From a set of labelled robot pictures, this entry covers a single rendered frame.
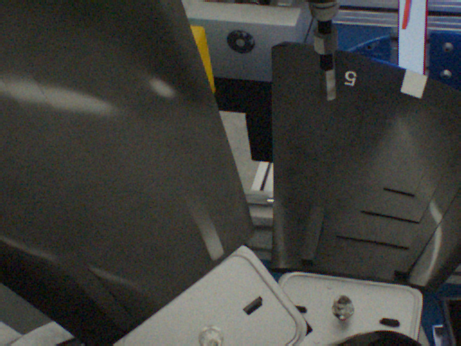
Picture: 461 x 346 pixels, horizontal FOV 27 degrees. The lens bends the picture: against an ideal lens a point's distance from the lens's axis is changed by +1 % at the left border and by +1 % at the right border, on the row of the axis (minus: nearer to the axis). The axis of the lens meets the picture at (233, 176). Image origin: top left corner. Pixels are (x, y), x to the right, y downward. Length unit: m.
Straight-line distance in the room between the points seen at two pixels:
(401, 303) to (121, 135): 0.22
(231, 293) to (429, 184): 0.22
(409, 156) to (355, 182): 0.05
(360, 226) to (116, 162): 0.21
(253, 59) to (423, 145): 0.48
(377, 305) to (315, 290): 0.04
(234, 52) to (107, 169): 0.68
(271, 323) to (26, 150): 0.16
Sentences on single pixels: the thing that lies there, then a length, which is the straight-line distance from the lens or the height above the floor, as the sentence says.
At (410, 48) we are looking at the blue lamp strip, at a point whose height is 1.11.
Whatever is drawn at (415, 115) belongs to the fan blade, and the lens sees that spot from 0.74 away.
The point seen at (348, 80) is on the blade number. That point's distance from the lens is 0.75.
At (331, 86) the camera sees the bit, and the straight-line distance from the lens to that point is 0.45.
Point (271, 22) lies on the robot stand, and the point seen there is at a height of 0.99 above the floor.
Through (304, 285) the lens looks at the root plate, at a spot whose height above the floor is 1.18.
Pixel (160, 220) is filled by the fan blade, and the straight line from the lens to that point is 0.50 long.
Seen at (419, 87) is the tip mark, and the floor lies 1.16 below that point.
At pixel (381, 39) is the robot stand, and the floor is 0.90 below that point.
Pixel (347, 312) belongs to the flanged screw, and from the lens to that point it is 0.59.
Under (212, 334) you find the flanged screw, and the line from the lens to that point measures 0.51.
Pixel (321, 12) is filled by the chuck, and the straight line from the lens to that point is 0.42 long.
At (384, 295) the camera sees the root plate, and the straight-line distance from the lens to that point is 0.61.
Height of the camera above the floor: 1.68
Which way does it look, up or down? 46 degrees down
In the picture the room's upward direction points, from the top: 10 degrees counter-clockwise
